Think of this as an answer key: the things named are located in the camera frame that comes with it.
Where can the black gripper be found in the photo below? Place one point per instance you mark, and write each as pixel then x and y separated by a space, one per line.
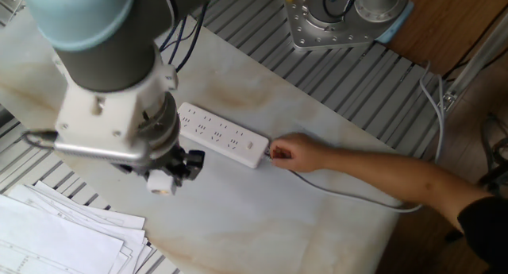
pixel 172 160

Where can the white bulb holder adapter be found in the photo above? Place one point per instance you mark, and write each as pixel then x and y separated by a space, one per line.
pixel 160 180

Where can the white power strip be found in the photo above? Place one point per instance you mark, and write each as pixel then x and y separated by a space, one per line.
pixel 226 139

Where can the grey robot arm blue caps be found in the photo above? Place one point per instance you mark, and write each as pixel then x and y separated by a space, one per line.
pixel 111 55

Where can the person right forearm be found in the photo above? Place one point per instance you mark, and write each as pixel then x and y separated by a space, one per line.
pixel 397 182

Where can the person right hand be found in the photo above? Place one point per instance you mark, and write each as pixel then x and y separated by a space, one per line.
pixel 305 155

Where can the stack of white paper sheets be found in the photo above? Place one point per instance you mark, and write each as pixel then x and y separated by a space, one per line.
pixel 59 234

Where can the white marble pattern board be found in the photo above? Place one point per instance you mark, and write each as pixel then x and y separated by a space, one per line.
pixel 309 115

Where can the black shirt sleeve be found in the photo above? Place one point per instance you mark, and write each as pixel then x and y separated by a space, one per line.
pixel 488 234

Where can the black chair base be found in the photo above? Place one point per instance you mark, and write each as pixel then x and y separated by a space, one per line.
pixel 501 147

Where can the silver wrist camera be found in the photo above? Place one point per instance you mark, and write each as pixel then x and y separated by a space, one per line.
pixel 99 153

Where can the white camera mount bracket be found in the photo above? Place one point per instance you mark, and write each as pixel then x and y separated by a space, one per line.
pixel 107 123

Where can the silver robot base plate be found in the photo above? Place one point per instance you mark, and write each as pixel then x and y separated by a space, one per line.
pixel 317 35

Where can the silver metal bracket plate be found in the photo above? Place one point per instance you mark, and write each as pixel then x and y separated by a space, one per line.
pixel 12 4

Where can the aluminium frame beam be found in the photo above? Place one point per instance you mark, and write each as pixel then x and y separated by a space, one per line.
pixel 476 67

